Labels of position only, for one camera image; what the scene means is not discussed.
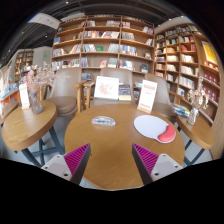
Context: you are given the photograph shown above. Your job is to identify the beige armchair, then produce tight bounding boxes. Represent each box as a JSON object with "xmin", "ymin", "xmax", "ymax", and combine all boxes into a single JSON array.
[
  {"xmin": 84, "ymin": 67, "xmax": 135, "ymax": 109},
  {"xmin": 145, "ymin": 73, "xmax": 176, "ymax": 123},
  {"xmin": 48, "ymin": 67, "xmax": 85, "ymax": 116}
]

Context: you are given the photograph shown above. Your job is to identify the beige armchair centre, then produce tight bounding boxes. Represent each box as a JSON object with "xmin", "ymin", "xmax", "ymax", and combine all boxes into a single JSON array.
[{"xmin": 84, "ymin": 67, "xmax": 135, "ymax": 109}]

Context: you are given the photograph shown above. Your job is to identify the white red sign wooden base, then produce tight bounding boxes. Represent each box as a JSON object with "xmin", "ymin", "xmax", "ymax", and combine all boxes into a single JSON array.
[{"xmin": 137, "ymin": 80, "xmax": 157, "ymax": 113}]

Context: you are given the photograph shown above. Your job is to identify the round wooden left table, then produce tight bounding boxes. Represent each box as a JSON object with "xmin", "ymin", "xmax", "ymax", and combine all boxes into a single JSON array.
[{"xmin": 1, "ymin": 99, "xmax": 65, "ymax": 168}]

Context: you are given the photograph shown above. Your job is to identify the vase with pink dried flowers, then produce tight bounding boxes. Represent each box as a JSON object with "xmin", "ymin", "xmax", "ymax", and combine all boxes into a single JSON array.
[{"xmin": 22, "ymin": 62, "xmax": 56, "ymax": 115}]

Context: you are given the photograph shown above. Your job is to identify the stack of books right table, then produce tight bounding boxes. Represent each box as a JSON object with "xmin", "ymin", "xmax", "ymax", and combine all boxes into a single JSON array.
[{"xmin": 173, "ymin": 104, "xmax": 190, "ymax": 117}]

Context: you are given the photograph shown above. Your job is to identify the wooden bookshelf right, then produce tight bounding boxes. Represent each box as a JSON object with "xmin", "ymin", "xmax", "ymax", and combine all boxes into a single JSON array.
[{"xmin": 154, "ymin": 23, "xmax": 220, "ymax": 125}]

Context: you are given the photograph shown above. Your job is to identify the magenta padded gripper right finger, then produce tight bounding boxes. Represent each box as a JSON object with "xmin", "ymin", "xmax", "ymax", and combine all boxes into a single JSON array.
[{"xmin": 132, "ymin": 143, "xmax": 182, "ymax": 185}]

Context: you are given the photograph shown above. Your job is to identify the white picture book on chair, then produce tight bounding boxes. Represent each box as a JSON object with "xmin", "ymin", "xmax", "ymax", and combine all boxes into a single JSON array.
[{"xmin": 94, "ymin": 76, "xmax": 119, "ymax": 100}]

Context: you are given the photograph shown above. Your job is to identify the distant wooden bookshelf left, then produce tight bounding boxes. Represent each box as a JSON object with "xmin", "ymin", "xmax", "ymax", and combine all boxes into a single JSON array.
[{"xmin": 14, "ymin": 50, "xmax": 34, "ymax": 83}]

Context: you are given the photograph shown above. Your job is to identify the round wooden centre table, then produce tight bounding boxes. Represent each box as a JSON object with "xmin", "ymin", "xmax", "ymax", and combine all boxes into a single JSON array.
[{"xmin": 64, "ymin": 104, "xmax": 185, "ymax": 190}]

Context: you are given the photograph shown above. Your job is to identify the round wooden right table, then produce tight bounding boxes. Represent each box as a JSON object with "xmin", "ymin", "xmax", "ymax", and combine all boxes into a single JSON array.
[{"xmin": 175, "ymin": 114, "xmax": 216, "ymax": 167}]

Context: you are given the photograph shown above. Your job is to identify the yellow poster on shelf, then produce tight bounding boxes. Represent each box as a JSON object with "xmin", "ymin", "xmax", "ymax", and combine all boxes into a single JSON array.
[{"xmin": 202, "ymin": 41, "xmax": 217, "ymax": 64}]

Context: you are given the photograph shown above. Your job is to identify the white sign on left table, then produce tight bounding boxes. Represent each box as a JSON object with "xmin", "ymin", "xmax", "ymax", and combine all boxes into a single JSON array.
[{"xmin": 19, "ymin": 84, "xmax": 30, "ymax": 109}]

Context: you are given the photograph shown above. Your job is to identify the dark book on chair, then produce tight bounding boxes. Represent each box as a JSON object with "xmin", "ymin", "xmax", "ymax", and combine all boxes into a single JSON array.
[{"xmin": 119, "ymin": 84, "xmax": 131, "ymax": 101}]

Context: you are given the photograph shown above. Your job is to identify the white mouse pad red rest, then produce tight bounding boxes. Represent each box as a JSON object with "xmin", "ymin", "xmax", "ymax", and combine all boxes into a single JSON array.
[{"xmin": 134, "ymin": 115, "xmax": 176, "ymax": 144}]

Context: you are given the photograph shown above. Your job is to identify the beige armchair left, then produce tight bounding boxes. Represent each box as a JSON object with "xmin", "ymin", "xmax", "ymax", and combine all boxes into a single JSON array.
[{"xmin": 48, "ymin": 67, "xmax": 85, "ymax": 116}]

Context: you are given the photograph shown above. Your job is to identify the transparent computer mouse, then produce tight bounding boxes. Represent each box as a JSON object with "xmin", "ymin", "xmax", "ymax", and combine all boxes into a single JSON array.
[{"xmin": 91, "ymin": 116, "xmax": 116, "ymax": 126}]

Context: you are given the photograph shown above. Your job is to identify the round wooden table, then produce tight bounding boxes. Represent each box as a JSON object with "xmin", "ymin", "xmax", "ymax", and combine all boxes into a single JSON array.
[
  {"xmin": 64, "ymin": 104, "xmax": 185, "ymax": 190},
  {"xmin": 175, "ymin": 114, "xmax": 216, "ymax": 167},
  {"xmin": 1, "ymin": 99, "xmax": 65, "ymax": 168}
]

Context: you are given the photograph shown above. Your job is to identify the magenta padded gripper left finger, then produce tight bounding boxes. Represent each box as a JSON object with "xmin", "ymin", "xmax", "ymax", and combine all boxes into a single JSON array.
[{"xmin": 42, "ymin": 144, "xmax": 91, "ymax": 185}]

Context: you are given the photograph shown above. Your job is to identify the glass vase with pale flowers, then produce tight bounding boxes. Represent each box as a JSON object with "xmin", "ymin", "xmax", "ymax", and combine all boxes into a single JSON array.
[{"xmin": 187, "ymin": 77, "xmax": 208, "ymax": 125}]

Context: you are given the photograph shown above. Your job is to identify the beige armchair right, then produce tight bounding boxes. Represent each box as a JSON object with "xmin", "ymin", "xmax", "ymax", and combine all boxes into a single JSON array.
[{"xmin": 145, "ymin": 73, "xmax": 176, "ymax": 123}]

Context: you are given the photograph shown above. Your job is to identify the large wooden bookshelf centre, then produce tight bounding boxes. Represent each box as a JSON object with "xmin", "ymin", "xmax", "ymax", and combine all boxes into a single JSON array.
[{"xmin": 50, "ymin": 14, "xmax": 156, "ymax": 101}]

